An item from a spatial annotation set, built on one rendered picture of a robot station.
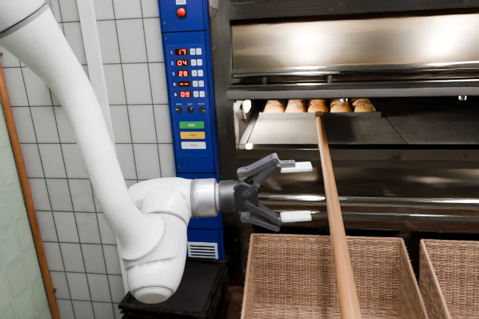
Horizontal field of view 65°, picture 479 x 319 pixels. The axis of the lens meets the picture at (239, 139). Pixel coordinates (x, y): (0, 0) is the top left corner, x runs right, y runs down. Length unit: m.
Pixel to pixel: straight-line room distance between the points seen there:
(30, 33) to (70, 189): 1.10
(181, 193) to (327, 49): 0.70
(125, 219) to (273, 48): 0.80
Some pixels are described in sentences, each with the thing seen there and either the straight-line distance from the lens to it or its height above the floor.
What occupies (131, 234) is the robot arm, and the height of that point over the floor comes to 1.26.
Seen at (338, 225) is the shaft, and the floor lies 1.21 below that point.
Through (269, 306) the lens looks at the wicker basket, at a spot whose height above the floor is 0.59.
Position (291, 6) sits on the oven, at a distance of 1.29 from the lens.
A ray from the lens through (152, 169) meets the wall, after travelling 1.50.
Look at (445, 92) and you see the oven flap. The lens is 1.23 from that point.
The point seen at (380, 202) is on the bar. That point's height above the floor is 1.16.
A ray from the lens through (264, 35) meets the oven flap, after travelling 1.31.
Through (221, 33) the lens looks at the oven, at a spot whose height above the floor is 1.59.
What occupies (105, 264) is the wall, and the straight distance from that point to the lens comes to 1.82.
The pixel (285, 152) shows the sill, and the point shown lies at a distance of 1.37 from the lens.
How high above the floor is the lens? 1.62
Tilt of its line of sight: 17 degrees down
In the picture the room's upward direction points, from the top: 3 degrees counter-clockwise
